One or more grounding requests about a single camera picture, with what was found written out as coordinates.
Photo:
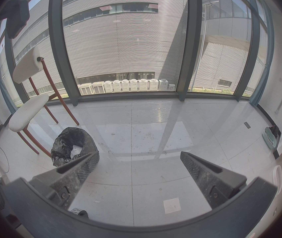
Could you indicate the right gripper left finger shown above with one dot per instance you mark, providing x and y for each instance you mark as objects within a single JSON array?
[{"x": 76, "y": 175}]

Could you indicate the black plastic bag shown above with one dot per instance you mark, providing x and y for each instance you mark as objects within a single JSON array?
[{"x": 61, "y": 147}]

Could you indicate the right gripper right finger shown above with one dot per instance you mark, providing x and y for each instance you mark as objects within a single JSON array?
[{"x": 205, "y": 177}]

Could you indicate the window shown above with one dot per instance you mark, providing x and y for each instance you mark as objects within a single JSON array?
[{"x": 56, "y": 46}]

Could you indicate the white cushioned wooden chair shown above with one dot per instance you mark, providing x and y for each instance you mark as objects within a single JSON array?
[{"x": 26, "y": 113}]

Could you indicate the pale green plastic box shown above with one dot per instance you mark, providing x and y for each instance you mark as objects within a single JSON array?
[{"x": 268, "y": 137}]

